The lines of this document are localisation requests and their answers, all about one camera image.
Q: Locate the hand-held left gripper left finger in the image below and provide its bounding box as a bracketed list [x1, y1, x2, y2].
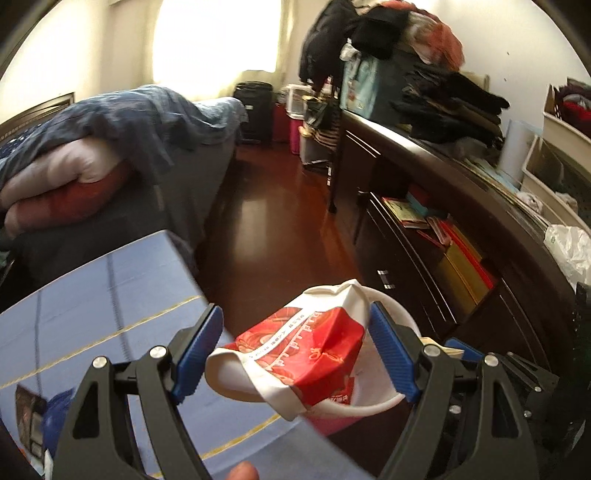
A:
[52, 302, 225, 480]

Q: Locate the red and white bag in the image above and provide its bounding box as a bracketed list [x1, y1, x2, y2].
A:
[204, 279, 375, 422]

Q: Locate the green and red book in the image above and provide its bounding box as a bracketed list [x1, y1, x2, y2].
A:
[382, 197, 428, 230]

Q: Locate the black suitcase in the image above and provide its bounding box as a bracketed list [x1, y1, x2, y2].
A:
[233, 82, 274, 145]

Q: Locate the blue patterned quilt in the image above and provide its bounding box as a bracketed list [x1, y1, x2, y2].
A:
[0, 85, 247, 185]

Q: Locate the red quilt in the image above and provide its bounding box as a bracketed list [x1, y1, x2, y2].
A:
[4, 161, 139, 237]

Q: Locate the white pink-dotted trash bin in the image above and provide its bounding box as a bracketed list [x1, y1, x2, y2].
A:
[281, 285, 423, 437]

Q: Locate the white paper roll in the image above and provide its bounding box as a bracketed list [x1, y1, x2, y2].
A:
[496, 121, 541, 182]

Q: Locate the white plastic basket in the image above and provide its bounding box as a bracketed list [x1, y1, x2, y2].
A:
[521, 136, 591, 228]
[542, 83, 591, 155]

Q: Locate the pink storage box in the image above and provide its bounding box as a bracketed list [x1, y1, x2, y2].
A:
[272, 104, 303, 156]

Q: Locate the pile of mixed clothes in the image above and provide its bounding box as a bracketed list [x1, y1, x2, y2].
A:
[342, 0, 465, 72]

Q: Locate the red folder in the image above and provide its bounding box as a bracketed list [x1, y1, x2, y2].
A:
[438, 222, 498, 302]

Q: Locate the teal printed box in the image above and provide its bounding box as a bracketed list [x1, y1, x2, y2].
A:
[341, 51, 408, 121]

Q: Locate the dark wooden headboard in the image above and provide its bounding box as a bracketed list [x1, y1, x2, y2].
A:
[0, 92, 75, 139]

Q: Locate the dark wooden dresser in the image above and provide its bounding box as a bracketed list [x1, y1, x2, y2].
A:
[330, 111, 580, 386]

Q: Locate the blue cloth item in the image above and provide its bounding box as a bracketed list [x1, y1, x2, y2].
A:
[44, 390, 78, 468]

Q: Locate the bright curtained window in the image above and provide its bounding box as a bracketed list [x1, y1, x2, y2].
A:
[151, 0, 284, 80]

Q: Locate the black hanging jacket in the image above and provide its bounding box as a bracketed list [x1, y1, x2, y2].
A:
[298, 0, 357, 89]

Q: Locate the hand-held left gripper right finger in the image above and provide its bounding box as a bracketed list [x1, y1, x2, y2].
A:
[369, 301, 541, 480]

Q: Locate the dark printed packet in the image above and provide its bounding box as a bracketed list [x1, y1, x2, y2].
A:
[15, 384, 48, 463]

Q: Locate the stack of folded dark clothes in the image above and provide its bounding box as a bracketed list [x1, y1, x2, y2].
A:
[392, 60, 511, 149]

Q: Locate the striped bag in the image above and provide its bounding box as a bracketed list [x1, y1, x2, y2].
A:
[301, 99, 341, 149]

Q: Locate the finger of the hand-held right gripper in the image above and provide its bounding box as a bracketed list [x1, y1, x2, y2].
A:
[443, 337, 559, 398]

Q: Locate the pale pink quilt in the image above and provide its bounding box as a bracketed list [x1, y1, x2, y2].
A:
[0, 138, 125, 210]

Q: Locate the blue checked tablecloth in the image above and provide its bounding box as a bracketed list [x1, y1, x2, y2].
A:
[0, 229, 324, 480]

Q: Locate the bed with grey sheet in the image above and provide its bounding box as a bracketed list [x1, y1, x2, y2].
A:
[0, 92, 250, 289]

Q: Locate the white plastic bag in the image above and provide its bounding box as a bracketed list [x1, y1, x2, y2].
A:
[544, 224, 591, 288]

